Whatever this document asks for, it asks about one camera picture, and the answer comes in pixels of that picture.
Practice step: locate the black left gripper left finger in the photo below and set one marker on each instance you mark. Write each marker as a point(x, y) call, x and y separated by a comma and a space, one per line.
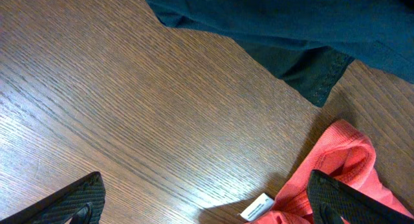
point(80, 202)

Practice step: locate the navy blue folded garment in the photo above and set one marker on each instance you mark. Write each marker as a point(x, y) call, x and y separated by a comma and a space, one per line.
point(306, 43)

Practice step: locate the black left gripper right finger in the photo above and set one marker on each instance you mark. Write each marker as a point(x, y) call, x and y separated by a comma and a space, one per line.
point(332, 201)

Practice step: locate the orange red printed t-shirt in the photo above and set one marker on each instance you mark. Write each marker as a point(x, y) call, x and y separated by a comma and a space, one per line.
point(345, 154)

